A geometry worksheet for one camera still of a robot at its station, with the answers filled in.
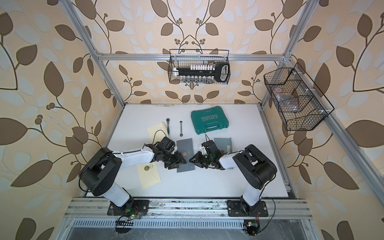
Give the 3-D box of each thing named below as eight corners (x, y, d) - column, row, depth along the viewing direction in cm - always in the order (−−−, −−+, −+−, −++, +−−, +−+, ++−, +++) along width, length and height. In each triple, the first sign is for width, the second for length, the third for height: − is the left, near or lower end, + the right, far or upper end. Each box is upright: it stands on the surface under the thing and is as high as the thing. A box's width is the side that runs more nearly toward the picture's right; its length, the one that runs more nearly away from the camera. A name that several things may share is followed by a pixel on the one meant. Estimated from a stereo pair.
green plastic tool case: (196, 135, 104) (196, 131, 100) (190, 115, 116) (190, 111, 112) (228, 128, 108) (229, 123, 104) (219, 109, 120) (219, 105, 116)
